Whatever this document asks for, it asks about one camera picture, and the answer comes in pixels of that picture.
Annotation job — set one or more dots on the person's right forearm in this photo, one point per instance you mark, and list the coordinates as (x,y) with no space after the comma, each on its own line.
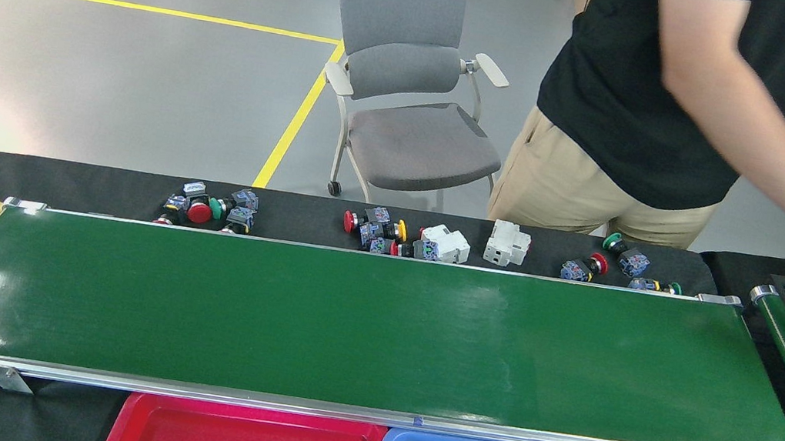
(761,151)

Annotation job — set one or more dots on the long green conveyor belt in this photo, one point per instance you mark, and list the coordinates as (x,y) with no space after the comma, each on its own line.
(346,322)

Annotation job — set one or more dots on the white circuit breaker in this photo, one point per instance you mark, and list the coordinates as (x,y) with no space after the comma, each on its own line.
(507,243)
(452,245)

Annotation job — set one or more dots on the push button switch contact block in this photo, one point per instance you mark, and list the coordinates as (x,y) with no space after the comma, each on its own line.
(425,250)

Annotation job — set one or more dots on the grey office chair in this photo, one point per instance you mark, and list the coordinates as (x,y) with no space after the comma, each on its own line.
(411,145)

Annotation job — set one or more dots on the person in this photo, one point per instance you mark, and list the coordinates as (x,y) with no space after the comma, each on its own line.
(616,75)

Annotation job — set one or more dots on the yellow push button switch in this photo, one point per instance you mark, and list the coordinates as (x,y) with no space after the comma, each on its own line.
(401,231)

